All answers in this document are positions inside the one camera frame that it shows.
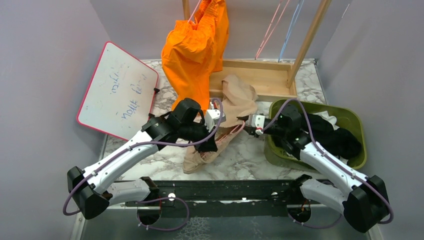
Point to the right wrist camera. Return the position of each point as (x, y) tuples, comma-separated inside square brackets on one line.
[(255, 125)]

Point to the olive green plastic basket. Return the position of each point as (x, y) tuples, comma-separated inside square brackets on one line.
[(345, 119)]

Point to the white shorts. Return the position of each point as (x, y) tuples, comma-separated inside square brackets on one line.
[(329, 118)]

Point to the wooden clothes rack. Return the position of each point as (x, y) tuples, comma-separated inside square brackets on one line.
[(272, 80)]

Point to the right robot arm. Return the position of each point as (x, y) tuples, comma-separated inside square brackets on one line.
[(363, 201)]

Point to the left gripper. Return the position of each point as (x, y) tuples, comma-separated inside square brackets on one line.
[(209, 145)]

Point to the orange shorts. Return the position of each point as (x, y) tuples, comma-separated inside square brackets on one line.
[(194, 50)]

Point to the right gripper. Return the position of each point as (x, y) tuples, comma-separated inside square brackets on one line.
[(251, 130)]

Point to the beige garment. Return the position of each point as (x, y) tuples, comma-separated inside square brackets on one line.
[(239, 100)]

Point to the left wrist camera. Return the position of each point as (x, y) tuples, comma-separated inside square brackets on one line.
[(212, 116)]

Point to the pink wire hanger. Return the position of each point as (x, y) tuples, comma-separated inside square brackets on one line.
[(229, 129), (276, 18), (194, 10)]

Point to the blue wire hanger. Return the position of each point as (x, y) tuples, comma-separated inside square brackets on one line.
[(292, 23)]

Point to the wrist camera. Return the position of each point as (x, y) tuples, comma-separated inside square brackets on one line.
[(212, 116), (255, 125)]

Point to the pink framed whiteboard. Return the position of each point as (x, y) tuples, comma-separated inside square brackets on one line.
[(120, 95)]

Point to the black shorts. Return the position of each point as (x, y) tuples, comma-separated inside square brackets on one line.
[(336, 140)]

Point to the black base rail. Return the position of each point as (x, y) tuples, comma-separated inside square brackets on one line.
[(153, 200)]

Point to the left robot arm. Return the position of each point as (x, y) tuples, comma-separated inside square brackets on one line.
[(93, 189)]

